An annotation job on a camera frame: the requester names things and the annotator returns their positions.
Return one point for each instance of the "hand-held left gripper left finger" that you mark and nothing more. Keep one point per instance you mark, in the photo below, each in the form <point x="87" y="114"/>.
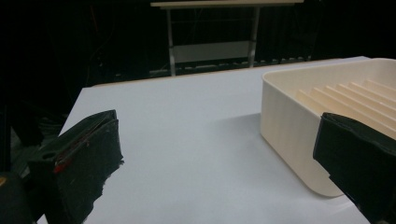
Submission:
<point x="81" y="161"/>

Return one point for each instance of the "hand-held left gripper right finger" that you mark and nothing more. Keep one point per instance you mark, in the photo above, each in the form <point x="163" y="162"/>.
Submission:
<point x="361" y="155"/>

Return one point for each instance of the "metal frame table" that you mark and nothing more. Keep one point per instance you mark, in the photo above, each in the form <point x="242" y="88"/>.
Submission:
<point x="211" y="49"/>

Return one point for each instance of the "power strip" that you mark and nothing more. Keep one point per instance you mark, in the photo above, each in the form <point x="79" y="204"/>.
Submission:
<point x="218" y="66"/>

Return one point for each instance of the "cream plastic ribbed tray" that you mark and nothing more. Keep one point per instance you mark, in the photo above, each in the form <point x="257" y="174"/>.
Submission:
<point x="291" y="115"/>

